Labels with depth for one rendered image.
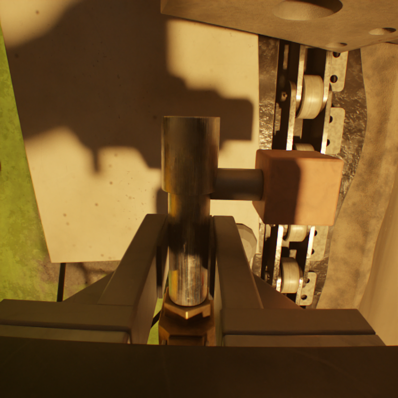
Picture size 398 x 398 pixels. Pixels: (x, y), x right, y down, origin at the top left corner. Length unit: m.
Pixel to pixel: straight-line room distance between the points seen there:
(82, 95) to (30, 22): 0.07
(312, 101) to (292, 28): 0.09
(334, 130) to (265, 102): 0.08
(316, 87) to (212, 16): 0.13
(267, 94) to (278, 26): 0.10
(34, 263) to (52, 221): 1.11
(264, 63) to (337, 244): 0.23
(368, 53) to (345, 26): 0.16
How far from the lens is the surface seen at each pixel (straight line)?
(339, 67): 0.33
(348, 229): 0.38
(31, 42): 0.30
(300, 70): 0.28
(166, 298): 0.16
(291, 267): 0.32
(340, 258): 0.40
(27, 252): 1.40
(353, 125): 0.36
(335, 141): 0.33
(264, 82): 0.29
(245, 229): 0.27
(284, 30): 0.21
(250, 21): 0.19
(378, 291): 0.43
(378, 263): 0.41
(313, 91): 0.28
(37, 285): 1.47
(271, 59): 0.29
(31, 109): 0.30
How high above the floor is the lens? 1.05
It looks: 73 degrees down
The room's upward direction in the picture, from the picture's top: 179 degrees counter-clockwise
